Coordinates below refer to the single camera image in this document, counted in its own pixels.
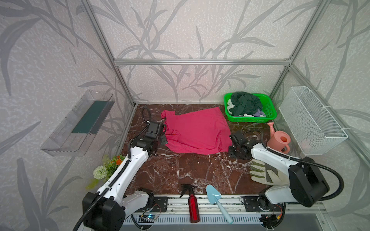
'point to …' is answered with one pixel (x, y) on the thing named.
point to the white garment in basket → (230, 106)
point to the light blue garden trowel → (213, 195)
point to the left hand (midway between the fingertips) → (163, 134)
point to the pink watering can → (279, 140)
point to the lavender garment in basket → (259, 112)
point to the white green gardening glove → (262, 172)
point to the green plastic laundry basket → (268, 108)
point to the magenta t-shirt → (203, 132)
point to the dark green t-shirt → (244, 102)
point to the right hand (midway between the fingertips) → (231, 148)
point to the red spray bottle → (194, 216)
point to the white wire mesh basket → (317, 131)
